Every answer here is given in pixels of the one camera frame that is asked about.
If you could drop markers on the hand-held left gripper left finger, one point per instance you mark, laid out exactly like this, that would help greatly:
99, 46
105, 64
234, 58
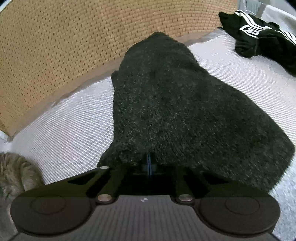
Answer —
120, 176

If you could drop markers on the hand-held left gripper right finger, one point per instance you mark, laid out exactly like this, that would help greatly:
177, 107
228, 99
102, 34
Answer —
180, 183

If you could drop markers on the black and grey knit sweater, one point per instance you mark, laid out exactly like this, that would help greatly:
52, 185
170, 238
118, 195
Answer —
185, 111

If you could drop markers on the grey tabby cat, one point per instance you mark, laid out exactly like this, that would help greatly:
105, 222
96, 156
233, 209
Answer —
13, 171

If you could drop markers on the woven tan headboard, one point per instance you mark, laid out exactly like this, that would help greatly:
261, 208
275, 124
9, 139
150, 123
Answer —
69, 46

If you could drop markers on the black white-striped garment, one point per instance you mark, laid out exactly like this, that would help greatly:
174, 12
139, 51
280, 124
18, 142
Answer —
266, 39

